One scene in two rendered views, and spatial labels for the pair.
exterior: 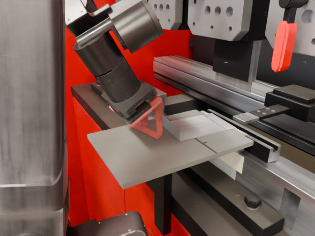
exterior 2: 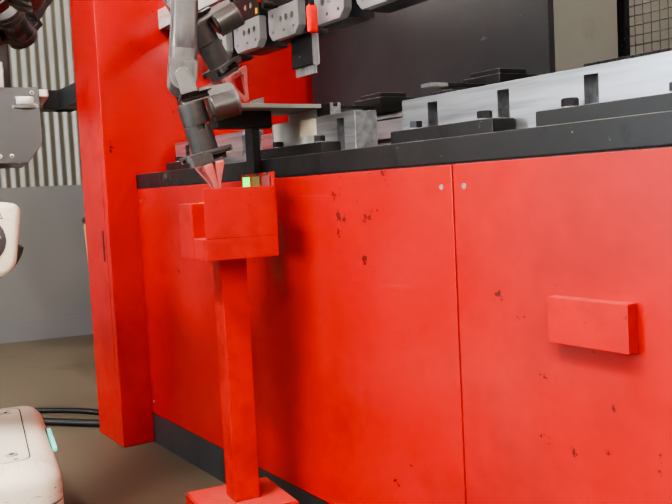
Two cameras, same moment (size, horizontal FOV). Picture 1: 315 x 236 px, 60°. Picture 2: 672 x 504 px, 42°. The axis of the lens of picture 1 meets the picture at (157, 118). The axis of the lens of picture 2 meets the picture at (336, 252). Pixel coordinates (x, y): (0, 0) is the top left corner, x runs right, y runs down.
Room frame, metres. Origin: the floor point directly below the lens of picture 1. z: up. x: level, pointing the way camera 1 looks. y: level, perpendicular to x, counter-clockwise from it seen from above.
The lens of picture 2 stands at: (-1.67, -0.09, 0.80)
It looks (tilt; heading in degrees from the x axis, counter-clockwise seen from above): 4 degrees down; 357
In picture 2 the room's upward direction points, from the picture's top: 3 degrees counter-clockwise
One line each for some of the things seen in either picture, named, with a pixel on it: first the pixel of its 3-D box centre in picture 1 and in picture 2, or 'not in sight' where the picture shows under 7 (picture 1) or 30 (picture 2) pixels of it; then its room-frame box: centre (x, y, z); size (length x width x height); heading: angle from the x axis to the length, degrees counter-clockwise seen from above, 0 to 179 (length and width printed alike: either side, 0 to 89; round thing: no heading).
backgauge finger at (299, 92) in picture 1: (279, 105); (361, 104); (0.60, -0.29, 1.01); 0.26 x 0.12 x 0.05; 119
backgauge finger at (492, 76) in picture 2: not in sight; (473, 82); (0.22, -0.50, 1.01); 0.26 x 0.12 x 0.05; 119
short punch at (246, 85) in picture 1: (234, 62); (305, 55); (0.53, -0.15, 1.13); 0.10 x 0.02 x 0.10; 29
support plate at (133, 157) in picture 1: (168, 139); (254, 109); (0.46, -0.02, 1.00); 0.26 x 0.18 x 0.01; 119
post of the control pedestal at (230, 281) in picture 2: not in sight; (236, 377); (0.27, 0.05, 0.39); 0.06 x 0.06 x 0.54; 23
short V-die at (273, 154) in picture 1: (235, 132); (313, 113); (0.51, -0.16, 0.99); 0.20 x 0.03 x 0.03; 29
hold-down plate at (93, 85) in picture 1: (108, 94); (192, 165); (1.03, 0.19, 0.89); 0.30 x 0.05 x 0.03; 29
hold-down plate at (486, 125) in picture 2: not in sight; (448, 133); (-0.02, -0.40, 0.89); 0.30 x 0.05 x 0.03; 29
